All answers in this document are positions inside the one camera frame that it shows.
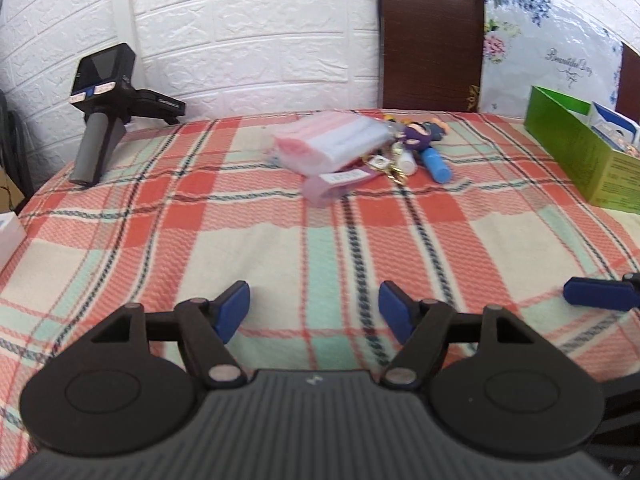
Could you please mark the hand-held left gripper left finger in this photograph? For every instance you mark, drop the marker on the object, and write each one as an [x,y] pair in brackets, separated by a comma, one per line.
[232,310]

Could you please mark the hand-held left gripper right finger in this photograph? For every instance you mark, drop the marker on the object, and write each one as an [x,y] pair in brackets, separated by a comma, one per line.
[395,310]

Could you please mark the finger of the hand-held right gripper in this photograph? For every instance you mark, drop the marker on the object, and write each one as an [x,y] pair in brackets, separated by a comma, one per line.
[595,292]

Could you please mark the green box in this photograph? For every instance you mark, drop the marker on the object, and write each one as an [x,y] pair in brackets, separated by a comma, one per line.
[575,145]

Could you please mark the white and blue box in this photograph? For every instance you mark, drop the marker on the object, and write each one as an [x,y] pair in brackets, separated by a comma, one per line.
[607,122]

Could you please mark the plaid blanket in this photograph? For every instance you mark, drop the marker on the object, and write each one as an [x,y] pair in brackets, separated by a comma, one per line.
[325,250]

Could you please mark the small white tube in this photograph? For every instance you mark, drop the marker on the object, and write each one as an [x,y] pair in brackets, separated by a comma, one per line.
[407,164]

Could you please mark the blue tube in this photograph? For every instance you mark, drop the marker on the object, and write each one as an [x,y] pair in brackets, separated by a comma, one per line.
[436,166]

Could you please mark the pink and white packet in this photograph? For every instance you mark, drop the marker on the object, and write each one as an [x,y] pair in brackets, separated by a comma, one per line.
[330,140]

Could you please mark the spare black hand-held gripper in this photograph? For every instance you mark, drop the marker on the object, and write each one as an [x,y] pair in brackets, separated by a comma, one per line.
[100,135]

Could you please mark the small white box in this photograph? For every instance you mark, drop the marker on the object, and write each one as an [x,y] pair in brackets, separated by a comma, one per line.
[10,237]

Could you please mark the brown cardboard box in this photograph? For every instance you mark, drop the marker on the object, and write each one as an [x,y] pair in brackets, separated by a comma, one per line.
[7,192]

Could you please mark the floral plastic bag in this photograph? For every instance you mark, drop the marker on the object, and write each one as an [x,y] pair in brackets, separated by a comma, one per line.
[550,40]

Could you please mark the brown wooden headboard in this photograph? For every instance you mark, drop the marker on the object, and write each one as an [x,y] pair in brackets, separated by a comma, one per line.
[430,35]

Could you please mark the black bag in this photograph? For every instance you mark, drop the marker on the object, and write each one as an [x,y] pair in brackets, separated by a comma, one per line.
[12,140]

